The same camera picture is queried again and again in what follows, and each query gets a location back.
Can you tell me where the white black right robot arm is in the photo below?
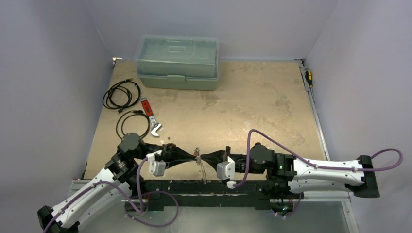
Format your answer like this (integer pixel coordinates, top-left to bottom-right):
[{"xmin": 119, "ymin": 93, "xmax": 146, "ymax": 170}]
[{"xmin": 200, "ymin": 143, "xmax": 380, "ymax": 198}]

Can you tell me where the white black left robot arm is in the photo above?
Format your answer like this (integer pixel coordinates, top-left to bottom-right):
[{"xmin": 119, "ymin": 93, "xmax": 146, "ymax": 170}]
[{"xmin": 37, "ymin": 133, "xmax": 195, "ymax": 233}]

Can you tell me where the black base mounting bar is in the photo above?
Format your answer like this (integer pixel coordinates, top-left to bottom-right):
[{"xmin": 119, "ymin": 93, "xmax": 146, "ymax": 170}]
[{"xmin": 140, "ymin": 179, "xmax": 304, "ymax": 213}]

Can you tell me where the green plastic toolbox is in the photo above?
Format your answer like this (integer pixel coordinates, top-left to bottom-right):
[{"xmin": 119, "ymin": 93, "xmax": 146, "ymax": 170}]
[{"xmin": 134, "ymin": 35, "xmax": 220, "ymax": 91}]

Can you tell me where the yellow black screwdriver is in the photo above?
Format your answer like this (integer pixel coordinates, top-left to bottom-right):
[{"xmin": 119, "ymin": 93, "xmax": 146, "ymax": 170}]
[{"xmin": 305, "ymin": 70, "xmax": 313, "ymax": 88}]

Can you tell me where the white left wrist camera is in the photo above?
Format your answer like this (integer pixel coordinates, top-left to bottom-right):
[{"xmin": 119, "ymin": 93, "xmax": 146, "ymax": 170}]
[{"xmin": 146, "ymin": 153, "xmax": 166, "ymax": 177}]

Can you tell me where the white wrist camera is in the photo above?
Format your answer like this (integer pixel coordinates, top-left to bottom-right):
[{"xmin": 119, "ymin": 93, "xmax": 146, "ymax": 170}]
[
  {"xmin": 216, "ymin": 156, "xmax": 236, "ymax": 189},
  {"xmin": 146, "ymin": 153, "xmax": 166, "ymax": 177}
]

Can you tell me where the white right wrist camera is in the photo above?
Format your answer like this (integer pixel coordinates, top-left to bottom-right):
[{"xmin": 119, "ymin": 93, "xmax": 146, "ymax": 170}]
[{"xmin": 216, "ymin": 156, "xmax": 236, "ymax": 189}]

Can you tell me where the red handled adjustable wrench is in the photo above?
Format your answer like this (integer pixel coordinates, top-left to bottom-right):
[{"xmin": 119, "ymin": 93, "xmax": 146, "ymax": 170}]
[{"xmin": 141, "ymin": 97, "xmax": 162, "ymax": 137}]

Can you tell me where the black usb cable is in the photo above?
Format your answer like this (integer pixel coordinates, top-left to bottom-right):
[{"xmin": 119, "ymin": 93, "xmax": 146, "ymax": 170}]
[{"xmin": 116, "ymin": 110, "xmax": 151, "ymax": 142}]

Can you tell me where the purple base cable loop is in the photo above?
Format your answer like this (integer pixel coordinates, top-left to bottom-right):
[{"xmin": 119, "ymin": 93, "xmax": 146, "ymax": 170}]
[{"xmin": 124, "ymin": 189, "xmax": 180, "ymax": 229}]

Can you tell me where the coiled black cable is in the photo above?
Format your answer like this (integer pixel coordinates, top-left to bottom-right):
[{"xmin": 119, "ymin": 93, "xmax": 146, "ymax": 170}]
[{"xmin": 103, "ymin": 78, "xmax": 141, "ymax": 114}]

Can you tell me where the aluminium frame rail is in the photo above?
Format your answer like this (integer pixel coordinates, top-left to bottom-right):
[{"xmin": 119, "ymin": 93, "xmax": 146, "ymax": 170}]
[{"xmin": 295, "ymin": 59, "xmax": 359, "ymax": 233}]

